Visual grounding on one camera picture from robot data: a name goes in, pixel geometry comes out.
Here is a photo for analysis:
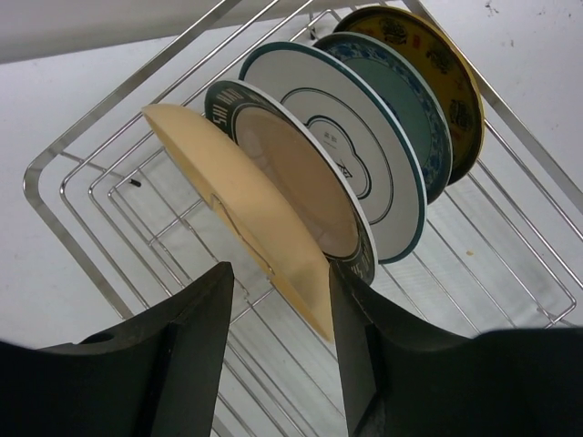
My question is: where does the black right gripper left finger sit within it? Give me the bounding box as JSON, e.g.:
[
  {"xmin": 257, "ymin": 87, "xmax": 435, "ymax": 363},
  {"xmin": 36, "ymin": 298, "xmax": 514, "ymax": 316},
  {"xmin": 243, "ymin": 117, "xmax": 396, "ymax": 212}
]
[{"xmin": 1, "ymin": 262, "xmax": 233, "ymax": 436}]

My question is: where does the steel wire dish rack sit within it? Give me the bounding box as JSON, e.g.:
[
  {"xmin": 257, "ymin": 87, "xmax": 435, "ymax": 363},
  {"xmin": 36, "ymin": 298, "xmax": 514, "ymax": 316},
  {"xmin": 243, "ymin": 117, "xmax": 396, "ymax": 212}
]
[{"xmin": 23, "ymin": 1, "xmax": 582, "ymax": 436}]

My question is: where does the white green rim plate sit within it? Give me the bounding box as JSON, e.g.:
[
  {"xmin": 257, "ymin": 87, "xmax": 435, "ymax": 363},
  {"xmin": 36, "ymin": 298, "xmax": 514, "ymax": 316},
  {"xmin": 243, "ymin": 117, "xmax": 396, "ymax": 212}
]
[{"xmin": 239, "ymin": 41, "xmax": 428, "ymax": 264}]

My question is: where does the beige yellow plate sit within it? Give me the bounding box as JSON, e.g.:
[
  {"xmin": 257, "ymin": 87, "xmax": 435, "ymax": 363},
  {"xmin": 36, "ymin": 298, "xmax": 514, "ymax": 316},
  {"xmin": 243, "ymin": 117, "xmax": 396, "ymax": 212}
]
[{"xmin": 141, "ymin": 104, "xmax": 334, "ymax": 341}]

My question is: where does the yellow patterned plate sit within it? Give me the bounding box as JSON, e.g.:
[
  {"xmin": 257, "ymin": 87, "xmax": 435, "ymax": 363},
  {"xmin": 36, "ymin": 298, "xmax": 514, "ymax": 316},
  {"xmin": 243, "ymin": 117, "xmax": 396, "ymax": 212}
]
[{"xmin": 334, "ymin": 5, "xmax": 485, "ymax": 184}]

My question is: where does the blue green patterned plate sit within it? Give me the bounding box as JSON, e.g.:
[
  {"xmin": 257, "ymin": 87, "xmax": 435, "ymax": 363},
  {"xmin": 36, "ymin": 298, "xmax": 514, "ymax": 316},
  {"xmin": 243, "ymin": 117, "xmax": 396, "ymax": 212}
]
[{"xmin": 314, "ymin": 32, "xmax": 453, "ymax": 203}]

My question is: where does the dark rim lettered plate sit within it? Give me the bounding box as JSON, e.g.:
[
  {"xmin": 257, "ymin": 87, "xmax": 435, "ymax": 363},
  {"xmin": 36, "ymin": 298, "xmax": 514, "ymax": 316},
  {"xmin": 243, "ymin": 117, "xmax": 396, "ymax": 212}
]
[{"xmin": 204, "ymin": 79, "xmax": 378, "ymax": 284}]

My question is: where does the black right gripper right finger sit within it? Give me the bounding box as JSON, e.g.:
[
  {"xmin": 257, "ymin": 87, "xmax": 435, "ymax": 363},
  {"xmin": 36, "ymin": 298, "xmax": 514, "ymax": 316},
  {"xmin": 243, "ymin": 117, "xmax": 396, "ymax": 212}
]
[{"xmin": 330, "ymin": 262, "xmax": 582, "ymax": 436}]

